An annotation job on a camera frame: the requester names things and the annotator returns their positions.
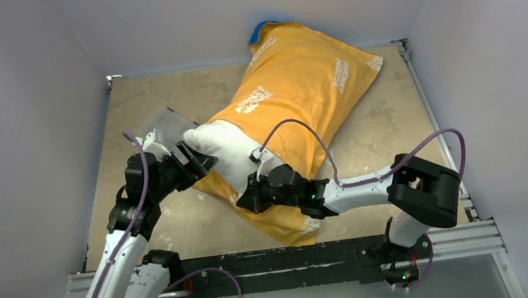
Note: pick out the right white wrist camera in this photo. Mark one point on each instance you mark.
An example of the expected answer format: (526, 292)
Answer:
(265, 161)

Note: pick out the clear plastic organizer box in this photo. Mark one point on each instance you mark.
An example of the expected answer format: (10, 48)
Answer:
(170, 122)

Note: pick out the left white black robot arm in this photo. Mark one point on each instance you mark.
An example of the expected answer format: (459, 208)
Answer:
(125, 270)

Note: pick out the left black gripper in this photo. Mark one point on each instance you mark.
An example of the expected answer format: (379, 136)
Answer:
(196, 168)

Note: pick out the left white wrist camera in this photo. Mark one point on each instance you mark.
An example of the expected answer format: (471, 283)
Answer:
(153, 143)

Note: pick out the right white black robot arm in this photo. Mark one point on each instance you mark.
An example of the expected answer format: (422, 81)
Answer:
(425, 193)

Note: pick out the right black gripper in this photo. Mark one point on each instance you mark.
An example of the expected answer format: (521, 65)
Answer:
(251, 197)

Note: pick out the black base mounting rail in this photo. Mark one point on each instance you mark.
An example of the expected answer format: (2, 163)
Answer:
(364, 260)

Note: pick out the white pillow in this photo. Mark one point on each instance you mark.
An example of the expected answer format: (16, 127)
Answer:
(231, 146)

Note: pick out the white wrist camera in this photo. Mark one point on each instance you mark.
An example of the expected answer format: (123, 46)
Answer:
(153, 143)
(265, 161)

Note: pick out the yellow printed pillowcase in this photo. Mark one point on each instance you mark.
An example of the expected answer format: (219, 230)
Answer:
(296, 92)

